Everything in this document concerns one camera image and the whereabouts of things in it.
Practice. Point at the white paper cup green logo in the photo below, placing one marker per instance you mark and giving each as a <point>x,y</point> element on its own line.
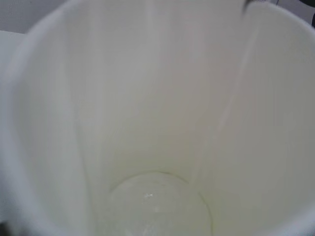
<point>161,118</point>

